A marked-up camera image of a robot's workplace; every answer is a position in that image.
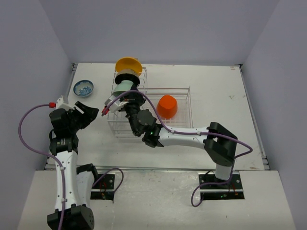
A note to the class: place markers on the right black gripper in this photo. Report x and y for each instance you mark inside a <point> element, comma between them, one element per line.
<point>133,98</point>

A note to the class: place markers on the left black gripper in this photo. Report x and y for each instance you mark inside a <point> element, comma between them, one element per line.
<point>88,115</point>

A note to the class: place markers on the mint green bowl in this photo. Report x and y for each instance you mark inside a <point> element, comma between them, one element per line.
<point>122,87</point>

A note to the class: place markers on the blue white patterned bowl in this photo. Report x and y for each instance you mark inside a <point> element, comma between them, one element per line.
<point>83,88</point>

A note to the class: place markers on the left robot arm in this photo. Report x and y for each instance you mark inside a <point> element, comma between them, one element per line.
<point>74,183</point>

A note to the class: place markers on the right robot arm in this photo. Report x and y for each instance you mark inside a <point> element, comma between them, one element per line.
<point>216,140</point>

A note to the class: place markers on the black bowl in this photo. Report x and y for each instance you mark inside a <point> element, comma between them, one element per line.
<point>127,77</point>

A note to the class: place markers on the orange cup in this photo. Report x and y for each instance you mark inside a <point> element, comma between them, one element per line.
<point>167,107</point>

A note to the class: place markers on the yellow bowl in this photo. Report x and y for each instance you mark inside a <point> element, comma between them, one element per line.
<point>128,63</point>

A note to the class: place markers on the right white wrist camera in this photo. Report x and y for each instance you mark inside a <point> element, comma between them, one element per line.
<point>113,105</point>

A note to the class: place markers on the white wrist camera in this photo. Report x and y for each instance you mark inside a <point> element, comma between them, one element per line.
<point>63,103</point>
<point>113,105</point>

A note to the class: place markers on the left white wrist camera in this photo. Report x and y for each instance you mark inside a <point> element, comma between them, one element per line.
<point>63,103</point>

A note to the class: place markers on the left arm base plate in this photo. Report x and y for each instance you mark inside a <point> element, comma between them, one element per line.
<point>104,189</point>

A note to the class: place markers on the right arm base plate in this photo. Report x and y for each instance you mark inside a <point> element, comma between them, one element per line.
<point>231,191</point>

